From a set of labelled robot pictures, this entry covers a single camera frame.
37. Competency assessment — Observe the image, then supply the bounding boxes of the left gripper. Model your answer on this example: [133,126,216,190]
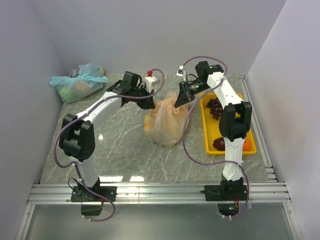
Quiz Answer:
[130,84,155,110]

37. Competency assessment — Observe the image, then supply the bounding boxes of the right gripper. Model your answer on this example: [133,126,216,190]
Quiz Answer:
[175,79,210,108]

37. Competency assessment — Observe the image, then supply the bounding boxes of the orange translucent plastic bag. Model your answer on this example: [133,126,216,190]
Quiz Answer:
[143,92,189,147]

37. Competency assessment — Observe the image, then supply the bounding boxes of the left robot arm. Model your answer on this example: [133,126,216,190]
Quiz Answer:
[54,70,158,202]

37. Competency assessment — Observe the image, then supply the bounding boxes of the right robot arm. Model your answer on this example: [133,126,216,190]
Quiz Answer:
[174,60,252,200]

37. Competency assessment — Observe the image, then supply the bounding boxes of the blue tied plastic bag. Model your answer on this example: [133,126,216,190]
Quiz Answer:
[49,63,109,104]

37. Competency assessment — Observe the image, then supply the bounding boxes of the orange fake fruit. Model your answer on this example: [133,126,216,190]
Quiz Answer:
[243,139,251,152]

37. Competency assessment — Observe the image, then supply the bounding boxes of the dark red mangosteen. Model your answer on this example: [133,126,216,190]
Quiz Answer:
[212,137,226,151]

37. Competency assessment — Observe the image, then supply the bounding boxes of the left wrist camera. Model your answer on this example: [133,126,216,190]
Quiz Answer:
[144,70,160,93]

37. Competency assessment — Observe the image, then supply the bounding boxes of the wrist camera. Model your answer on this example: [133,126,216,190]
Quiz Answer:
[144,70,160,93]
[176,65,187,82]

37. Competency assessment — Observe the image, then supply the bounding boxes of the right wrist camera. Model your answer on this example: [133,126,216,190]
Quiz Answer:
[176,65,187,82]

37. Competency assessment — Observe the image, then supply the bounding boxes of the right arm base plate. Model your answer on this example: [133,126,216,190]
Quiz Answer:
[201,185,247,202]

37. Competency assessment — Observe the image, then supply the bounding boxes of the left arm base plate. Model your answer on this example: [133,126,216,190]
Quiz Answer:
[70,186,118,203]

